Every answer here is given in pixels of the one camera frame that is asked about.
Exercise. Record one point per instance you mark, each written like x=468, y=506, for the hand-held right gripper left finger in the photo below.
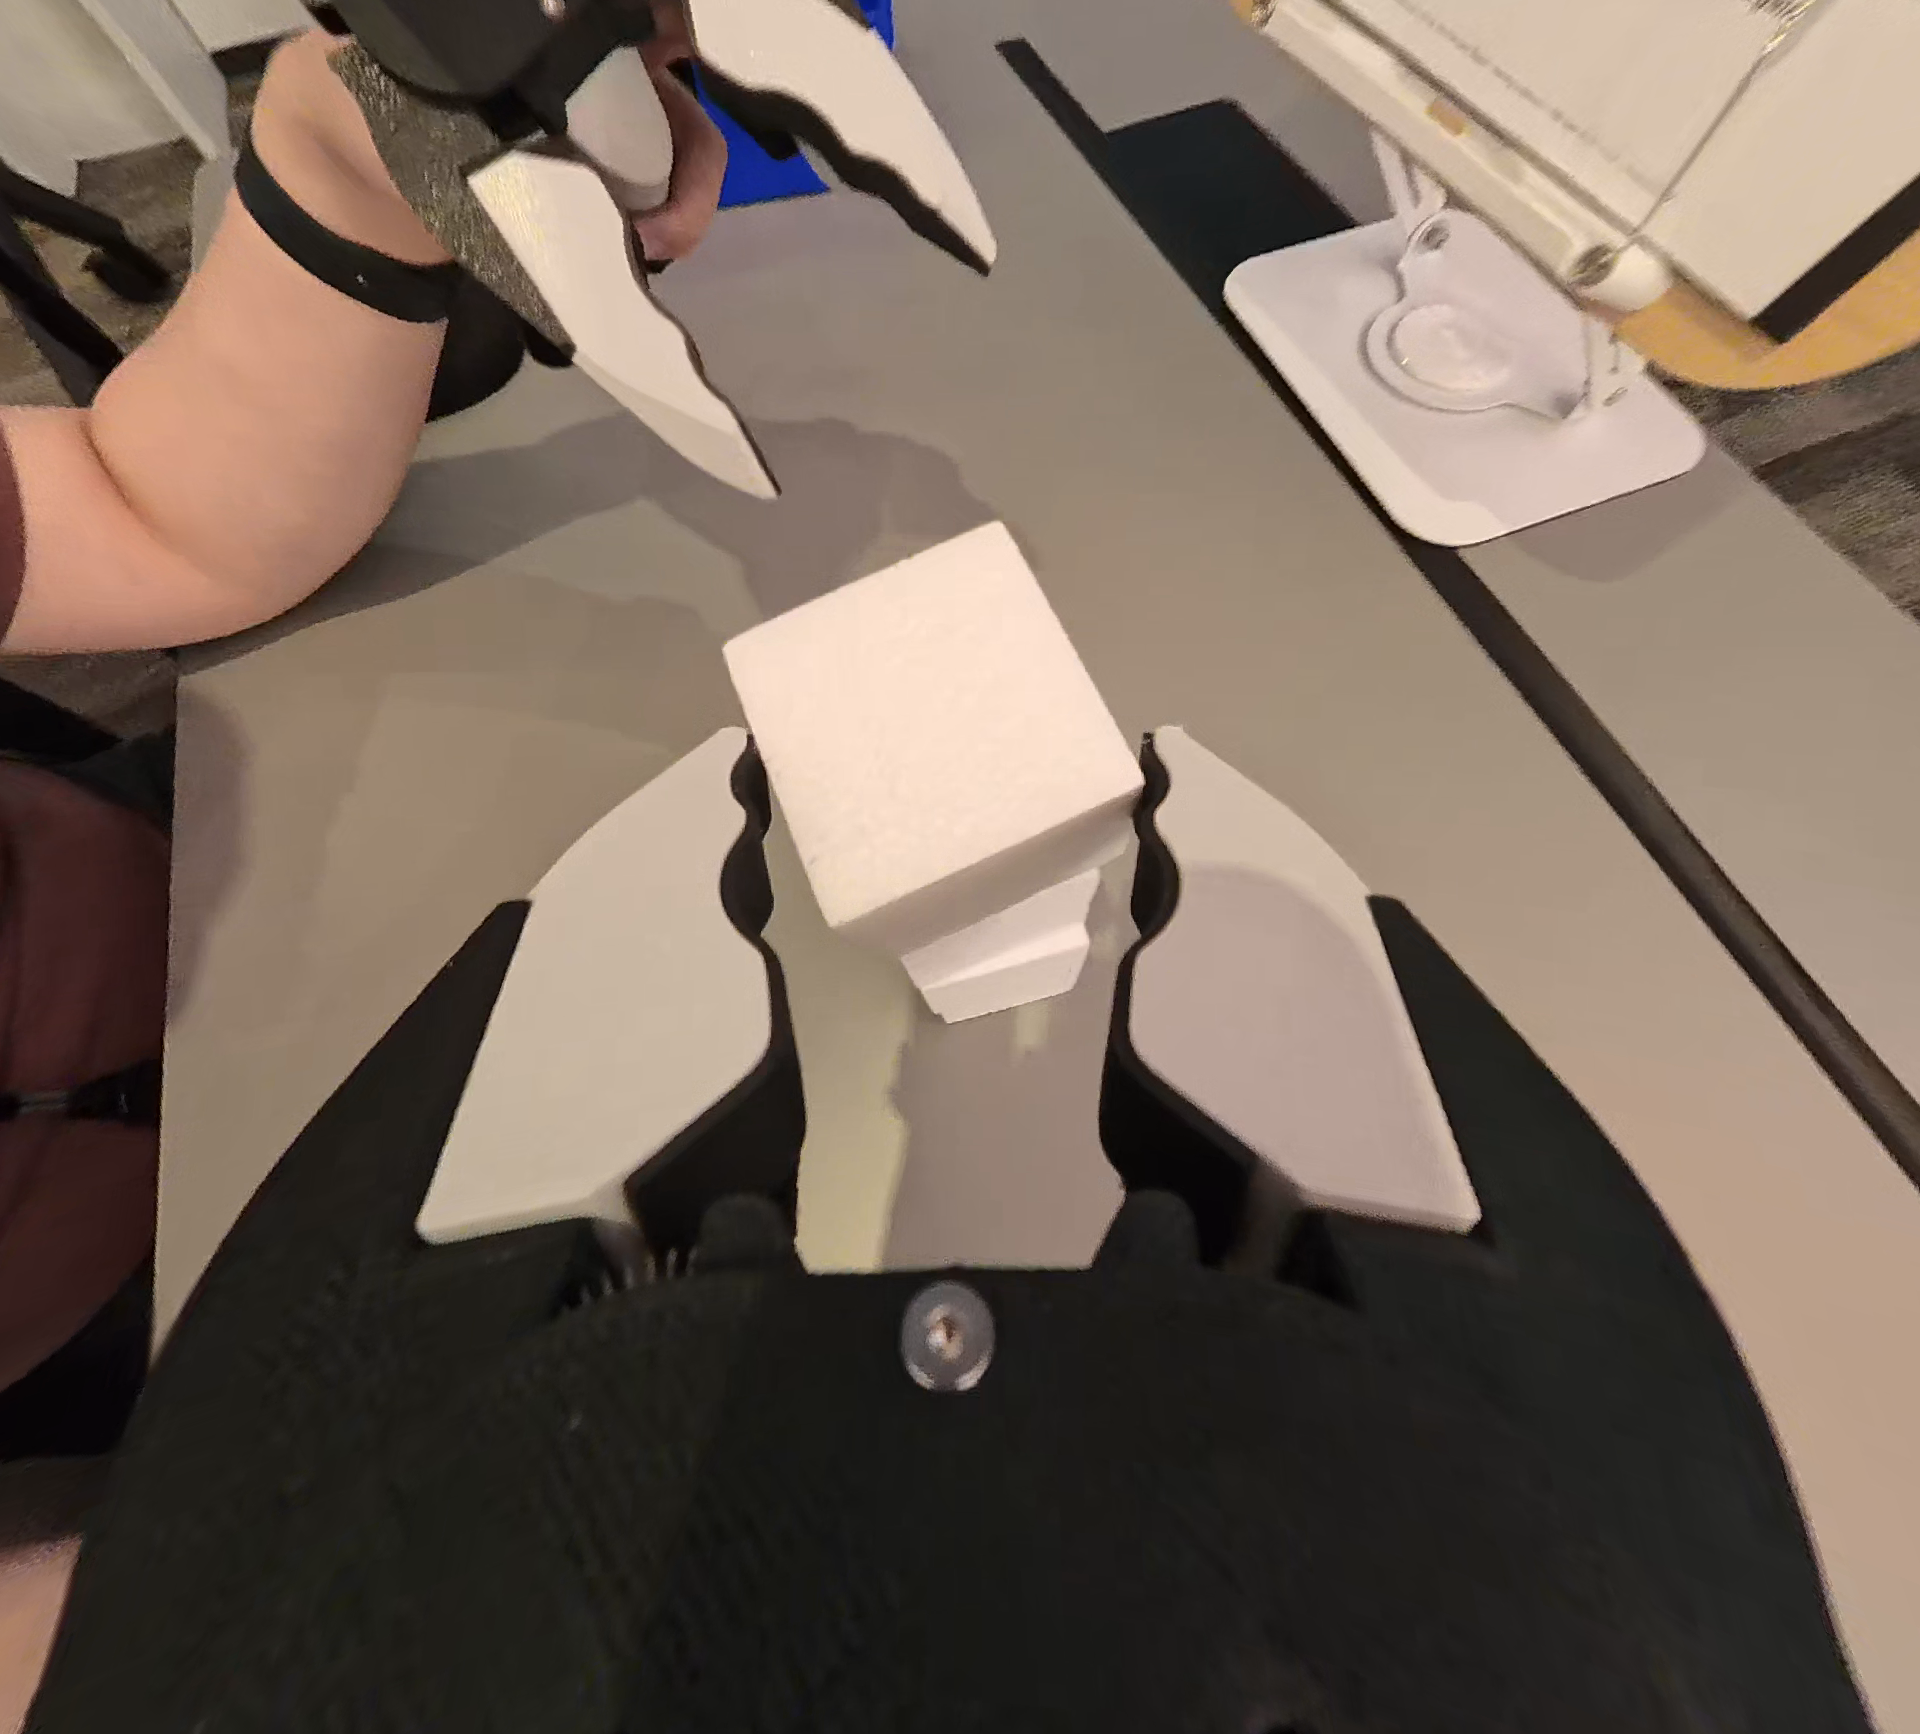
x=614, y=1015

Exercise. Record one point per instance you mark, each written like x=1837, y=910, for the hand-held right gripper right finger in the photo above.
x=1291, y=1028

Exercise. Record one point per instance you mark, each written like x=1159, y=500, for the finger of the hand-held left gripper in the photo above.
x=601, y=278
x=811, y=68

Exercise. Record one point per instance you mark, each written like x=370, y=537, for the white hard foam cube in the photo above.
x=1021, y=933
x=931, y=714
x=999, y=993

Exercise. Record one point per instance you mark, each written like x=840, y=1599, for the person's left forearm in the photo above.
x=195, y=488

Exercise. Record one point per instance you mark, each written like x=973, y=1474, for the person's right forearm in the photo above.
x=30, y=1645

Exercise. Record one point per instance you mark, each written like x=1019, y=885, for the person's left hand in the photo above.
x=322, y=145

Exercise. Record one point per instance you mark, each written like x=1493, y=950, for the black wristband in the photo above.
x=345, y=264

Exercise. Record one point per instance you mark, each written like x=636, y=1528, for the person's maroon shirt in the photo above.
x=74, y=938

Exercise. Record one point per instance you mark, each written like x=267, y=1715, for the white and wooden document stand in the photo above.
x=1351, y=338

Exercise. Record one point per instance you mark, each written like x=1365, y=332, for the black office chair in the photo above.
x=60, y=728

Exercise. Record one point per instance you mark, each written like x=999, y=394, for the printed instruction sheet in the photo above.
x=1575, y=9

